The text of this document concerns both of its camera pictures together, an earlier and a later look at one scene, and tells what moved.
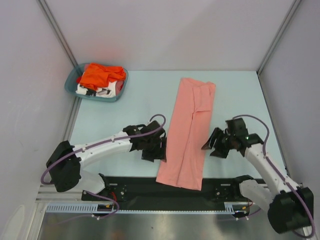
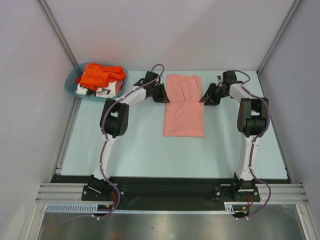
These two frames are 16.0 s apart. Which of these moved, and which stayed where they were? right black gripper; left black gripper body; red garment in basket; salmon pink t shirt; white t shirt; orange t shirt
Moved: salmon pink t shirt; left black gripper body; right black gripper
Stayed: orange t shirt; white t shirt; red garment in basket
